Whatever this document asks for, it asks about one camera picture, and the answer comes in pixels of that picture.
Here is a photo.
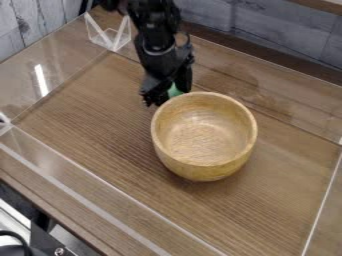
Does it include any black cable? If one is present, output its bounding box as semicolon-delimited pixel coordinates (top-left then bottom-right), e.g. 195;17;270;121
0;228;37;256

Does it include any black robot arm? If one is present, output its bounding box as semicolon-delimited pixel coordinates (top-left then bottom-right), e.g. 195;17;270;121
99;0;195;106

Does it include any green rectangular block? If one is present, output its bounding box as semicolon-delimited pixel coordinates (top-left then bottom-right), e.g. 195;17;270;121
167;83;183;98

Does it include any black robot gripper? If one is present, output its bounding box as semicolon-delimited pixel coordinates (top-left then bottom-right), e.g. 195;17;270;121
134;34;194;107

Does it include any clear acrylic corner bracket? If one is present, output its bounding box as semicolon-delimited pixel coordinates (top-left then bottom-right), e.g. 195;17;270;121
84;13;132;52

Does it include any clear acrylic tray wall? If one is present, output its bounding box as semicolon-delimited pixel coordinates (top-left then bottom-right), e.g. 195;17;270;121
0;20;342;256

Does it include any black metal mount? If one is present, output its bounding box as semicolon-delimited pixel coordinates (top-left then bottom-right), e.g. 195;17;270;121
29;223;75;256

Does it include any wooden bowl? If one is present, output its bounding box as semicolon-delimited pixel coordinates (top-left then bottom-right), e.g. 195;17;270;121
151;91;258;182

